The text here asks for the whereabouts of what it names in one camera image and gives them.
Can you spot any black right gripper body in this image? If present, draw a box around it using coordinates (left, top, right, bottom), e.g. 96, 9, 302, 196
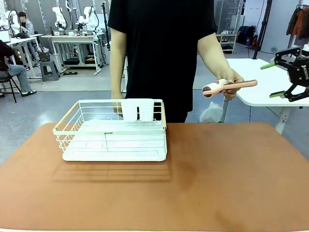
287, 57, 309, 87

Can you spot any pink handled lint roller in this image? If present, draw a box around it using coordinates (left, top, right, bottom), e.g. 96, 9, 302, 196
201, 78, 258, 99

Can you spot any person's left forearm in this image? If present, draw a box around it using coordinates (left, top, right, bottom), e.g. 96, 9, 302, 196
197, 32, 233, 76

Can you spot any person's right forearm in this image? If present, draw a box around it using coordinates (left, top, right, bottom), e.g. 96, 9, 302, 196
110, 28, 128, 95

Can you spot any person's left hand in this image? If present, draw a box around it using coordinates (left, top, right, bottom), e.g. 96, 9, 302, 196
216, 67, 245, 101

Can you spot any person's right hand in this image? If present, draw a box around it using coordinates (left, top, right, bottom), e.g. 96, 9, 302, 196
111, 91, 125, 118

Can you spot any white rounded side table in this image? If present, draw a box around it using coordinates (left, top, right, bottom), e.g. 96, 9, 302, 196
222, 58, 309, 135

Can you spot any black tripod stand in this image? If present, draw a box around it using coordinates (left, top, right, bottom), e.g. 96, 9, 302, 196
252, 0, 274, 60

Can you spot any olive hanging jacket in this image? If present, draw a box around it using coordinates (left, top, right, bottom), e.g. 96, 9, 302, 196
286, 6, 300, 36

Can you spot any dark backpack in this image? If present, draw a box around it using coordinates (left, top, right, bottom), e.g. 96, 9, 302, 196
237, 25, 257, 47

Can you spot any orange hanging jacket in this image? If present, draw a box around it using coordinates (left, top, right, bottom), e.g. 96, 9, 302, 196
295, 8, 309, 40

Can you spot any light wooden shelf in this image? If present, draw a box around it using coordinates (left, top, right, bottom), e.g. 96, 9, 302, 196
216, 33, 239, 55

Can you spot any translucent plastic bag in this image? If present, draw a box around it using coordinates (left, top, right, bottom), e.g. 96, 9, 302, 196
199, 101, 224, 123

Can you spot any person's black t-shirt torso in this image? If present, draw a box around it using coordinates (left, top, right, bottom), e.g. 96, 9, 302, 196
108, 0, 217, 123

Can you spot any white plastic cutlery holder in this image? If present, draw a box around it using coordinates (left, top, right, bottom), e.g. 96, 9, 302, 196
120, 98, 155, 122

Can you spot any black pole stand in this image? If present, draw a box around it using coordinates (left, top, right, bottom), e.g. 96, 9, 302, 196
101, 1, 112, 52

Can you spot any white drain tray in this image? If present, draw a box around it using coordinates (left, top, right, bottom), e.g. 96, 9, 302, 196
62, 120, 168, 162

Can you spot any white background workbench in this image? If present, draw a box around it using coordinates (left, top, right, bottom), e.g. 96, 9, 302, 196
41, 33, 102, 76

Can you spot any grey plastic stool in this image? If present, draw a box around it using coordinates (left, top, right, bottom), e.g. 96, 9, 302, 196
39, 60, 60, 82

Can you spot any seated person grey jacket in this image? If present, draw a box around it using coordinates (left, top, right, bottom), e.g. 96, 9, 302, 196
17, 11, 36, 36

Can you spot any white background desk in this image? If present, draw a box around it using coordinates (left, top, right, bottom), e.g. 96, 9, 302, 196
6, 33, 43, 80

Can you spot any seated person in jeans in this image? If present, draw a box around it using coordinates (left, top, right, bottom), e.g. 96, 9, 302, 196
0, 39, 38, 98

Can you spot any black folding chair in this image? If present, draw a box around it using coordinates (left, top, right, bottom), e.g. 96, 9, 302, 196
0, 72, 23, 104

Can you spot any white wire dish rack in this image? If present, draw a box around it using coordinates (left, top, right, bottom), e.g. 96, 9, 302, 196
52, 98, 168, 157

